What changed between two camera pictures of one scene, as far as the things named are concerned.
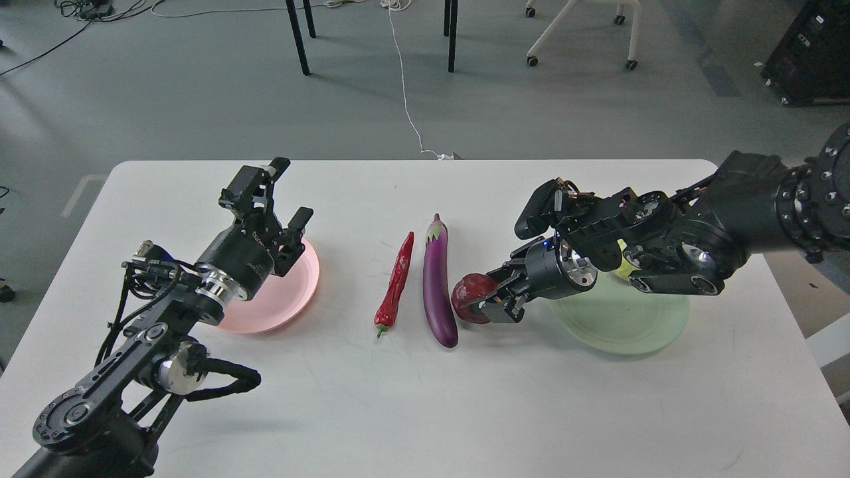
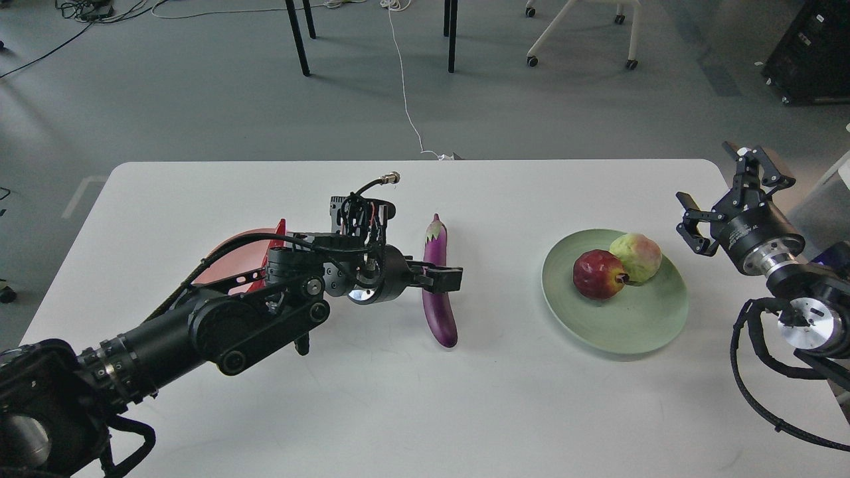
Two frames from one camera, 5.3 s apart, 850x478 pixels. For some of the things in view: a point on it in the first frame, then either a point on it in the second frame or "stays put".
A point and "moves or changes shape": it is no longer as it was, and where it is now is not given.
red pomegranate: x=468 y=289 moves or changes shape
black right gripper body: x=543 y=270 -> x=754 y=233
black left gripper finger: x=291 y=243 -> x=445 y=279
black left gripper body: x=240 y=255 -> x=382 y=273
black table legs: x=450 y=18 stays put
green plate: x=613 y=317 stays put
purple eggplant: x=438 y=295 stays put
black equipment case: x=811 y=64 stays put
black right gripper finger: x=512 y=269 -> x=748 y=159
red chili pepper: x=386 y=311 moves or changes shape
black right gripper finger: x=505 y=305 -> x=699 y=229
